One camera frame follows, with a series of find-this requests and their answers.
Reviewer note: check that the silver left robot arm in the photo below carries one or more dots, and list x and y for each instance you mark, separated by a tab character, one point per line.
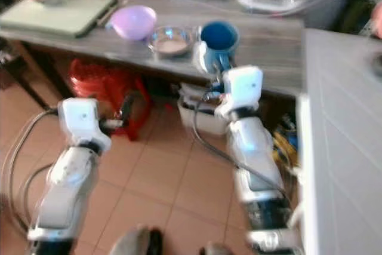
62	189

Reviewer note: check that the red plastic stool stack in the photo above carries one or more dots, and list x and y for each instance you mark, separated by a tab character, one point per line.
104	85

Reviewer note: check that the yellow and blue bundle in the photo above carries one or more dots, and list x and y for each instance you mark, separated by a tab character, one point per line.
285	141

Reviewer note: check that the pale green cutting board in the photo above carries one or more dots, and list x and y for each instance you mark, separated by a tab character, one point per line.
57	15

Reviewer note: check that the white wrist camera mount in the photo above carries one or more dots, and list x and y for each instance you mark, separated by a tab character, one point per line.
80	120
242	86

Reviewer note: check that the dark table leg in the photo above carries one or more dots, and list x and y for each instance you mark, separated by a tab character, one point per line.
30	79

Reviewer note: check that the grey left robot foot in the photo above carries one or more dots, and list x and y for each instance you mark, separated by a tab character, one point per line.
134	240

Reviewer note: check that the white cabinet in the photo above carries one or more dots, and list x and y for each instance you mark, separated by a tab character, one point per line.
343	147

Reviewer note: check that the grey right robot foot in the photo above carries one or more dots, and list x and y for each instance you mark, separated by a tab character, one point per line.
216	249

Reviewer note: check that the clear glass bowl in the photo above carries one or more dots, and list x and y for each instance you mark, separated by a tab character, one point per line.
171	42

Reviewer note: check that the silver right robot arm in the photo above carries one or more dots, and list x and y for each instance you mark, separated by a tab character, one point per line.
256	159

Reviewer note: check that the white storage box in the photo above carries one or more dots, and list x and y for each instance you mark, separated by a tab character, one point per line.
197	117

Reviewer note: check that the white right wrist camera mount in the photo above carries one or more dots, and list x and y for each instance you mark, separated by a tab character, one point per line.
242	86

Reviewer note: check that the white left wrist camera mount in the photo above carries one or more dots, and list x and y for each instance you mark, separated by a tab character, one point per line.
80	120

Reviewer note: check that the grey robot foot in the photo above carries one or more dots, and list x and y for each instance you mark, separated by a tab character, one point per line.
134	240
216	249

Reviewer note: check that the purple plastic bowl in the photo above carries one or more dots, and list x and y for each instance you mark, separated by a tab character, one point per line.
132	22

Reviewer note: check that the blue mug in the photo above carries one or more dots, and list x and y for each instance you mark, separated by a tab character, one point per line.
218	39

